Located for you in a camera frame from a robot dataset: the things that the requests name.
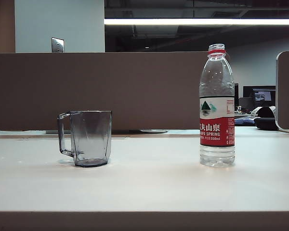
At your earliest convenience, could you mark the clear mineral water bottle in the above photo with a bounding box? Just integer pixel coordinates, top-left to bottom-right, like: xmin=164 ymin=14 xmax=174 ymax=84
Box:
xmin=199 ymin=43 xmax=236 ymax=168

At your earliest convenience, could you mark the clear grey octagonal mug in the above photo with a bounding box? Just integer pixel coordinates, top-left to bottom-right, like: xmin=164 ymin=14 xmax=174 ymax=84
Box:
xmin=57 ymin=110 xmax=112 ymax=168

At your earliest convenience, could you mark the large brown desk partition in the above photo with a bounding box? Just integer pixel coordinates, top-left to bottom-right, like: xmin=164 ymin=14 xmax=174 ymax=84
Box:
xmin=0 ymin=51 xmax=231 ymax=132

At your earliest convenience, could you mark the long ceiling light strip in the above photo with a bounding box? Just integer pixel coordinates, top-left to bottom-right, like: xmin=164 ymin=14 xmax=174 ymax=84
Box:
xmin=104 ymin=18 xmax=289 ymax=26

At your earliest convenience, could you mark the blue cloth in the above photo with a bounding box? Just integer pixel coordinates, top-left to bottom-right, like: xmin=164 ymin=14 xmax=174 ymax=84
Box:
xmin=234 ymin=115 xmax=256 ymax=126

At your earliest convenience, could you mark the dark office chair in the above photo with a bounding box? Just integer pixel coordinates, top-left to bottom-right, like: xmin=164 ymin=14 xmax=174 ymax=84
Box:
xmin=238 ymin=97 xmax=255 ymax=113

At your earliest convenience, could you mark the black computer monitor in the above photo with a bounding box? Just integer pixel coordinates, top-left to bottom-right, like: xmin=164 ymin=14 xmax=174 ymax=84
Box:
xmin=242 ymin=85 xmax=276 ymax=109

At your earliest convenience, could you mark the black oval case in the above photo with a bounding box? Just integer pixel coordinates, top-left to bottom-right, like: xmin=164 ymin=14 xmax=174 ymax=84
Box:
xmin=254 ymin=116 xmax=279 ymax=131

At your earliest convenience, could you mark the grey oval base plate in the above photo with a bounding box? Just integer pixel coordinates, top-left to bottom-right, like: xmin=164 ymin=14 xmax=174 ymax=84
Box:
xmin=139 ymin=129 xmax=170 ymax=134

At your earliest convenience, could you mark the metal wall outlet plate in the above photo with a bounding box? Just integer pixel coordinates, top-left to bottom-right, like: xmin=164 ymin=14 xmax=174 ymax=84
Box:
xmin=51 ymin=37 xmax=65 ymax=53

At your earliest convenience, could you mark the black bag with white strap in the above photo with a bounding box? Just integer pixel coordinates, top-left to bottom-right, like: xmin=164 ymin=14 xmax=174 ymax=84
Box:
xmin=251 ymin=105 xmax=277 ymax=119

